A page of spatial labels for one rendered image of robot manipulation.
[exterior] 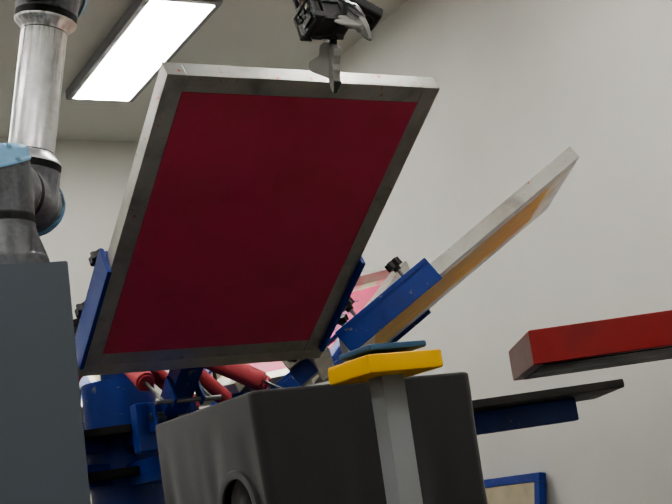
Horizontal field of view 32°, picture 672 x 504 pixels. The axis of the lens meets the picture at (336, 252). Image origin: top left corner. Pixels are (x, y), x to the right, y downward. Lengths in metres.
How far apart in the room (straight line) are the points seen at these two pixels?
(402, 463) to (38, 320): 0.64
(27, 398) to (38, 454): 0.09
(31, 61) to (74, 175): 4.79
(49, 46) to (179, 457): 0.82
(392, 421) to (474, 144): 3.52
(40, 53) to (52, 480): 0.80
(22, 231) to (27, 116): 0.28
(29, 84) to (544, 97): 2.95
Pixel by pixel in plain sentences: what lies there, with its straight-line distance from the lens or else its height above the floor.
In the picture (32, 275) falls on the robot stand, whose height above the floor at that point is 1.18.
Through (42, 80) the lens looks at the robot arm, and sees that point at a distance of 2.26.
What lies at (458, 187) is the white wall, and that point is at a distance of 5.31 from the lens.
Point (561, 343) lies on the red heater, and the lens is 3.09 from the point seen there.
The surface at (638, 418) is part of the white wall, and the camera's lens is 4.50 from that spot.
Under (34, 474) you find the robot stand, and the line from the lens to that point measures 1.94.
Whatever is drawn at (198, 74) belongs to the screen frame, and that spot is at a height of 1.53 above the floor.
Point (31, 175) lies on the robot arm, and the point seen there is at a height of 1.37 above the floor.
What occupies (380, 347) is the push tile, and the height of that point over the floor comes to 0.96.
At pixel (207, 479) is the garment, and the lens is 2.21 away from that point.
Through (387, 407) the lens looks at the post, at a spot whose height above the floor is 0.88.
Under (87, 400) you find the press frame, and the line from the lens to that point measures 3.29.
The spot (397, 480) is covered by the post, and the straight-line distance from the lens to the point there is 1.77.
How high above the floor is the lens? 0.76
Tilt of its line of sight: 12 degrees up
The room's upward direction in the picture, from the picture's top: 8 degrees counter-clockwise
